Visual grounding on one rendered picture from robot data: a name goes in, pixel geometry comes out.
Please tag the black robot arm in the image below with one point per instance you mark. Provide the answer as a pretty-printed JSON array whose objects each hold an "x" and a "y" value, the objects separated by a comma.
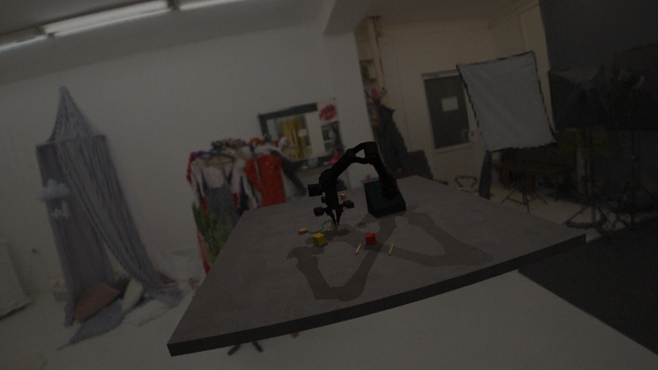
[{"x": 328, "y": 178}]

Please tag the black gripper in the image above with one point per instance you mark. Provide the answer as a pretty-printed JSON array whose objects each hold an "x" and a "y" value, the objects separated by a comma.
[{"x": 333, "y": 204}]

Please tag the yellow wooden cube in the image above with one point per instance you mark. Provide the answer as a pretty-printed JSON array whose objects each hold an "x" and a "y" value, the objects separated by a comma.
[{"x": 319, "y": 239}]

